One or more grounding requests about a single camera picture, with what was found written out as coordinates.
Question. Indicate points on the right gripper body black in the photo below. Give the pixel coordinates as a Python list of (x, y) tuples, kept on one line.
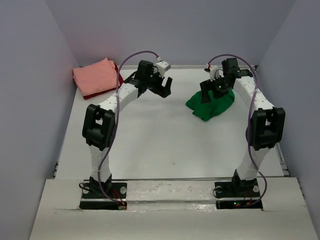
[(220, 81)]

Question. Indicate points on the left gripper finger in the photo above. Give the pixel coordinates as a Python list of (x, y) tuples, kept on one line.
[(165, 91), (158, 71)]

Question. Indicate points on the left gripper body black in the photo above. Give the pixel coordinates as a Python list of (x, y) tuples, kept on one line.
[(154, 86)]

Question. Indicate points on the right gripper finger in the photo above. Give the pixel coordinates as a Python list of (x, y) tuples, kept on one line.
[(218, 92), (205, 87)]

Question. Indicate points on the green t shirt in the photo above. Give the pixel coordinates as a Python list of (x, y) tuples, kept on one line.
[(207, 111)]

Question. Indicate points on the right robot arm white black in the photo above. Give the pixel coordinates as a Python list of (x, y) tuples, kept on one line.
[(265, 123)]

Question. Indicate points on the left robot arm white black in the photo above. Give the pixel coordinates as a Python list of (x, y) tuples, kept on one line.
[(101, 121)]

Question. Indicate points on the pink folded t shirt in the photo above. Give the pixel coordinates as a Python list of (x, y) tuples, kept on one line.
[(96, 79)]

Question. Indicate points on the white cardboard front cover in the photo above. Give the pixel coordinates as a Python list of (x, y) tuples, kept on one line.
[(172, 210)]

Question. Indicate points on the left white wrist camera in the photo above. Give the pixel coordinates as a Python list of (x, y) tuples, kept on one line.
[(162, 63)]

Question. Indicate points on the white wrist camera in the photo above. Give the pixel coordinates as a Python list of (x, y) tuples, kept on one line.
[(213, 70), (162, 63)]

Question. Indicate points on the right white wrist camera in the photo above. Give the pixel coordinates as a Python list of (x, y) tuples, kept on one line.
[(213, 70)]

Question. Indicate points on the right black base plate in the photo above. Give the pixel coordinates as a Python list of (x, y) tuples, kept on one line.
[(228, 197)]

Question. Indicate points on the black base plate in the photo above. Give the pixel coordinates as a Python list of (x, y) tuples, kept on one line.
[(228, 197), (93, 199)]

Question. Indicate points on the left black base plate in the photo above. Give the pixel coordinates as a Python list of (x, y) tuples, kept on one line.
[(93, 199)]

